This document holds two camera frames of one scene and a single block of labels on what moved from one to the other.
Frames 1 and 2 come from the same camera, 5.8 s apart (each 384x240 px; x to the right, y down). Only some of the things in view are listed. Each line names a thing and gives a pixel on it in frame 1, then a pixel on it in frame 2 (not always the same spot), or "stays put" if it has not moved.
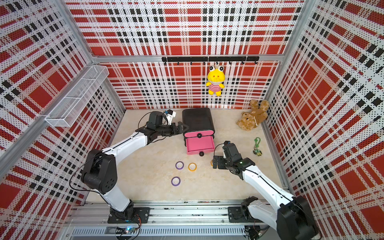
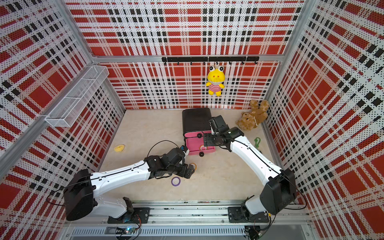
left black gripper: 179,128 to 188,172
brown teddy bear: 248,121 stays put
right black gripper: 220,165 to 207,140
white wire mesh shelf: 72,104 stays put
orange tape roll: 192,167 stays put
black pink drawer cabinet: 198,130 stays put
